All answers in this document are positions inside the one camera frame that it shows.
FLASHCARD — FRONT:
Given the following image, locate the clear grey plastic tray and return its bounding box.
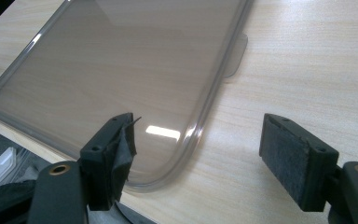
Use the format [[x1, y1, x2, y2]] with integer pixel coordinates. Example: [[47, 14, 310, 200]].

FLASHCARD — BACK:
[[0, 0, 255, 193]]

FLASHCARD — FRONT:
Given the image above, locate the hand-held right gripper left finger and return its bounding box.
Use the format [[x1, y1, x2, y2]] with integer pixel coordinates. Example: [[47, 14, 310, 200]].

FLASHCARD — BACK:
[[79, 112, 142, 212]]

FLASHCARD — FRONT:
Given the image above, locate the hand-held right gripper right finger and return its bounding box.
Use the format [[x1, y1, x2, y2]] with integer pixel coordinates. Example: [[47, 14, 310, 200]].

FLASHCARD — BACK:
[[258, 113, 340, 213]]

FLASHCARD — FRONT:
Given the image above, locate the clear plastic box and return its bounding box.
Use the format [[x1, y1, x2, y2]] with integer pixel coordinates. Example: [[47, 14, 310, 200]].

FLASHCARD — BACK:
[[0, 147, 38, 189]]

